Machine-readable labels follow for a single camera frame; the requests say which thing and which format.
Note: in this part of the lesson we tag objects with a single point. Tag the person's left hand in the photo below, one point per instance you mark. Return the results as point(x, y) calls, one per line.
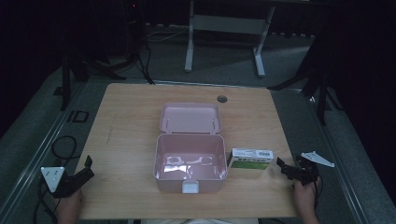
point(69, 207)

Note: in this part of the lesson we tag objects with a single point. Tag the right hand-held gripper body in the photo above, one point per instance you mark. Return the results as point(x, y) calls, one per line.
point(306, 169)

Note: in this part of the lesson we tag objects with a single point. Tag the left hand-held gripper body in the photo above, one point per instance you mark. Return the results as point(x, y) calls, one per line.
point(53, 178)

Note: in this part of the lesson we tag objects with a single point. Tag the pink plastic box with lid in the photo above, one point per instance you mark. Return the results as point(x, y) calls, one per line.
point(190, 149)

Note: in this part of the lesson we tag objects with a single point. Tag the person's right hand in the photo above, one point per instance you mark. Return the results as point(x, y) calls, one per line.
point(305, 202)

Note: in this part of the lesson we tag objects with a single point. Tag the black tripod stand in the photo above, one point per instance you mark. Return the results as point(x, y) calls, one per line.
point(66, 84)
point(320, 87)

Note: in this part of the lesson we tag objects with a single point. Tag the white and green medicine box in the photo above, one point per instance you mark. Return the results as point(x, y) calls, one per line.
point(250, 159)

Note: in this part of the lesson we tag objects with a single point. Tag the white metal desk frame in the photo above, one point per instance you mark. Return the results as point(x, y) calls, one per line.
point(229, 25)

